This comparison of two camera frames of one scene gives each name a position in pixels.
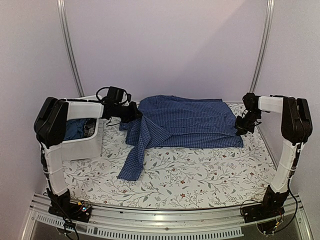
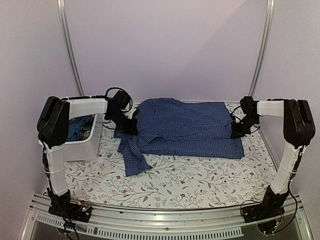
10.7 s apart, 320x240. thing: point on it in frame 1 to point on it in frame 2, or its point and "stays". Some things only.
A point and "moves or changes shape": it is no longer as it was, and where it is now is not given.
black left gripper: (133, 115) to (132, 127)
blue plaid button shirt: (173, 122) moves or changes shape
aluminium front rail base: (128, 223) stays
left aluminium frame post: (62, 17) stays
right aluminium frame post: (268, 18) stays
